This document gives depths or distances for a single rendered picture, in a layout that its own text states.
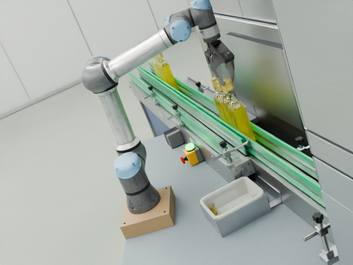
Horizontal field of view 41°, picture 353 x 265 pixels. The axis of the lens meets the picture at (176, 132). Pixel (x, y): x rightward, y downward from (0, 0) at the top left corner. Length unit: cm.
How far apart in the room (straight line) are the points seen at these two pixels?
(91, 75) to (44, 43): 584
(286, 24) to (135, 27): 702
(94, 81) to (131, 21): 603
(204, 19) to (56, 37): 589
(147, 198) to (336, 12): 142
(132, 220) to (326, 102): 130
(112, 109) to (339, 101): 131
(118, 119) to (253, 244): 76
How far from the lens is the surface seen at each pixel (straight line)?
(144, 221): 198
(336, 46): 77
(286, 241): 172
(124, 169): 194
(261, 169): 191
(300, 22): 83
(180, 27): 172
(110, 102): 198
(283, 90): 184
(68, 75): 776
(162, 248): 190
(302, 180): 165
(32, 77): 772
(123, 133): 203
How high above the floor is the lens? 187
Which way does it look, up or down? 24 degrees down
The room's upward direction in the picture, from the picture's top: 22 degrees counter-clockwise
